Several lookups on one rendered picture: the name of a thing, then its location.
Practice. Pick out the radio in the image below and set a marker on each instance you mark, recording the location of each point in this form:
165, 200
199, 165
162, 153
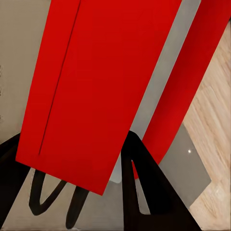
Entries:
106, 67

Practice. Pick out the coffee table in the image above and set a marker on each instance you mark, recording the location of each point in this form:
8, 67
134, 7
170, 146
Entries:
22, 24

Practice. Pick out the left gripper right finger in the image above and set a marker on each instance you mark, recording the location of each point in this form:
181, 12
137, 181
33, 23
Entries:
168, 212

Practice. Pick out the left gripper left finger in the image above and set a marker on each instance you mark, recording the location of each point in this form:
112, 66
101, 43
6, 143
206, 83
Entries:
12, 176

